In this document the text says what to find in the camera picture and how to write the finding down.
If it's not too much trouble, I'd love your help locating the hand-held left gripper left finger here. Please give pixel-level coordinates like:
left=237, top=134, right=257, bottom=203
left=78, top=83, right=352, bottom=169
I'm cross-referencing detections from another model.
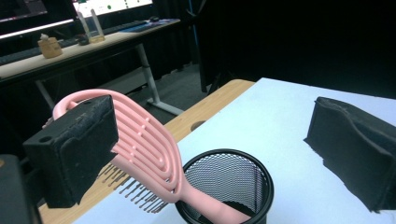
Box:
left=22, top=94, right=120, bottom=209

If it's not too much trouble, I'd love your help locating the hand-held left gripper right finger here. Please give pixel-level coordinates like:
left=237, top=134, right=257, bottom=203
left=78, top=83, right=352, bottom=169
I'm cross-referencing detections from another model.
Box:
left=304, top=96, right=396, bottom=214

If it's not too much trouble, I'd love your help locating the pink hairbrush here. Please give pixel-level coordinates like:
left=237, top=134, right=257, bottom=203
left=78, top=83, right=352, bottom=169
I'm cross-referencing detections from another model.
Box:
left=43, top=88, right=252, bottom=224

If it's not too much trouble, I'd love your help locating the black mesh pen holder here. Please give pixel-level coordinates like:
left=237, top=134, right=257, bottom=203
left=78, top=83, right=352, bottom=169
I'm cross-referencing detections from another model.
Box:
left=175, top=148, right=275, bottom=224

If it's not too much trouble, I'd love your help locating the desk with white legs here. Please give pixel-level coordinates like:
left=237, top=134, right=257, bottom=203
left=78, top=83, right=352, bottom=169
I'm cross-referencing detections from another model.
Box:
left=0, top=18, right=185, bottom=117

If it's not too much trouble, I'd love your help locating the wooden tissue box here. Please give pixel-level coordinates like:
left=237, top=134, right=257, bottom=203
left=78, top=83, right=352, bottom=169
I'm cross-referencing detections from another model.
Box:
left=37, top=33, right=64, bottom=60

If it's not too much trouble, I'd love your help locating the clear plastic stand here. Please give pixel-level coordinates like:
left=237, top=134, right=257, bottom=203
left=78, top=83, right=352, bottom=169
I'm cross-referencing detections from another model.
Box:
left=76, top=3, right=106, bottom=44

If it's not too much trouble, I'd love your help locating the black curtain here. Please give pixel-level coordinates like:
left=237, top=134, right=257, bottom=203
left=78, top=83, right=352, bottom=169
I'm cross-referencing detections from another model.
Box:
left=185, top=0, right=396, bottom=100

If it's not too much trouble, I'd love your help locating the black keyboard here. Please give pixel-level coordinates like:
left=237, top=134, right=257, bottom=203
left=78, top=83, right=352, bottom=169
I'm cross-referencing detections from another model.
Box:
left=102, top=20, right=151, bottom=35

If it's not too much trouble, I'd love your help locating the dark computer monitor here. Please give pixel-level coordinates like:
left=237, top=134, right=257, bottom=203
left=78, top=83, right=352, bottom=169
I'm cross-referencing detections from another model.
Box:
left=0, top=0, right=76, bottom=41

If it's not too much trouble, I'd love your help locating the bright computer monitor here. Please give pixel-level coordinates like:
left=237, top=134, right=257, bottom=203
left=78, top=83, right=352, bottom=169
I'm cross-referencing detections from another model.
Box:
left=72, top=0, right=154, bottom=18

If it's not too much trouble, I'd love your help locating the blue desk pad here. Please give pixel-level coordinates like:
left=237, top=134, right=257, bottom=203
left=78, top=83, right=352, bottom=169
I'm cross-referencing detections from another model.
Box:
left=120, top=18, right=181, bottom=34

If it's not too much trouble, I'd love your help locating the blue pole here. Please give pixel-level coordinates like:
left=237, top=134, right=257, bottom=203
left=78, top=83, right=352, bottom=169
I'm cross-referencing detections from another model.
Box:
left=187, top=0, right=201, bottom=64

